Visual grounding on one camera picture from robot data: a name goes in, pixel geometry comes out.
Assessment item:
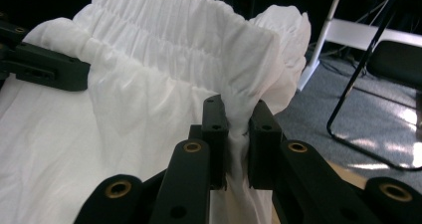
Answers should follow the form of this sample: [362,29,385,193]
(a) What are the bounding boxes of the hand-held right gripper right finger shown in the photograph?
[248,99,286,191]

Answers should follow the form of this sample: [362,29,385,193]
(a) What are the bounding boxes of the black folding chair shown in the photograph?
[325,0,422,172]

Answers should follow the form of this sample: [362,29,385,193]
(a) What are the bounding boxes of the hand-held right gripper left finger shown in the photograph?
[188,94,231,191]

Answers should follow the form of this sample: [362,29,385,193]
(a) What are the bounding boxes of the white floor cable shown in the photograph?
[344,0,422,28]

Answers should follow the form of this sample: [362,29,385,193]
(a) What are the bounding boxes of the white skirt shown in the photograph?
[0,0,313,224]

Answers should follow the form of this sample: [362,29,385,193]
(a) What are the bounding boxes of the white desk frame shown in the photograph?
[296,0,422,93]

